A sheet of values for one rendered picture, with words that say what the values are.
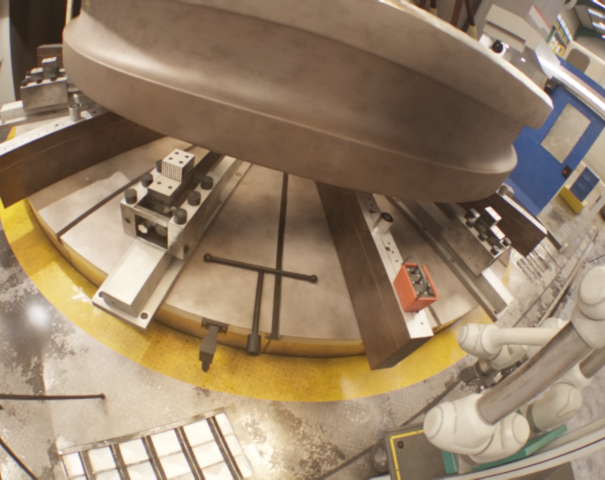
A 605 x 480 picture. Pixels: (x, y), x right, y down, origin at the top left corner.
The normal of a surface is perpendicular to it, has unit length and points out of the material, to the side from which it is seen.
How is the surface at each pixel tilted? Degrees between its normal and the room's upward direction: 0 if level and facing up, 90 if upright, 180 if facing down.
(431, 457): 0
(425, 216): 72
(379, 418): 0
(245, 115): 90
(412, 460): 0
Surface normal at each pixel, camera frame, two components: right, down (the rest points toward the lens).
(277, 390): 0.30, -0.66
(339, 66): 0.00, 0.72
